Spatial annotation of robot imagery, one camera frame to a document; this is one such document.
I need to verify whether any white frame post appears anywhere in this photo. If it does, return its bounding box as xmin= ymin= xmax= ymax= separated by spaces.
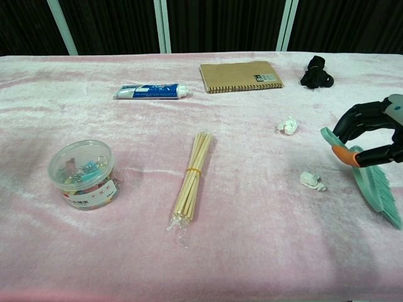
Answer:
xmin=153 ymin=0 xmax=173 ymax=54
xmin=46 ymin=0 xmax=79 ymax=57
xmin=276 ymin=0 xmax=299 ymax=53

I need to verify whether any black curtain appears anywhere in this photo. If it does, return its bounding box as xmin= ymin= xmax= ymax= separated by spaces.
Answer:
xmin=0 ymin=0 xmax=403 ymax=57

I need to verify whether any pink plush table cover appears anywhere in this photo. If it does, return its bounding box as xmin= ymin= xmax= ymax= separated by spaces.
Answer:
xmin=0 ymin=52 xmax=403 ymax=302

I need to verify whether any wrapped wooden stick bundle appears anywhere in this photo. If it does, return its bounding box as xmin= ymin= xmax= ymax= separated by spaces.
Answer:
xmin=166 ymin=131 xmax=215 ymax=249

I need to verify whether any white paper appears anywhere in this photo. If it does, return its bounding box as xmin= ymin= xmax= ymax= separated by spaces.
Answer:
xmin=276 ymin=116 xmax=299 ymax=136

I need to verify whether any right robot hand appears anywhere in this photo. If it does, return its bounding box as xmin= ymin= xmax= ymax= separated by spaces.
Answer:
xmin=332 ymin=93 xmax=403 ymax=167

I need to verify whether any teal hand brush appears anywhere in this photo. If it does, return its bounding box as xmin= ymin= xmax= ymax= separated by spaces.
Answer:
xmin=320 ymin=126 xmax=403 ymax=230

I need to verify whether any clear jar of binder clips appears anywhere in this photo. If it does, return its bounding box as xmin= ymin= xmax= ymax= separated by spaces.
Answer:
xmin=47 ymin=140 xmax=120 ymax=211

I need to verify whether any white small clip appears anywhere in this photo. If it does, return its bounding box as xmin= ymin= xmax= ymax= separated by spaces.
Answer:
xmin=299 ymin=171 xmax=327 ymax=192

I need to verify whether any brown spiral notebook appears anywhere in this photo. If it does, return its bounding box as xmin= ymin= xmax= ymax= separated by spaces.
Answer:
xmin=200 ymin=60 xmax=284 ymax=94

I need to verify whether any blue white toothpaste tube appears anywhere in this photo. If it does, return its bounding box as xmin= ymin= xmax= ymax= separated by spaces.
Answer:
xmin=113 ymin=82 xmax=193 ymax=101

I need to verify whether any black tied fabric bundle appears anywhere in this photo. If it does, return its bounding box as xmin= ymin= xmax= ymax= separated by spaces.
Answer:
xmin=299 ymin=55 xmax=335 ymax=90

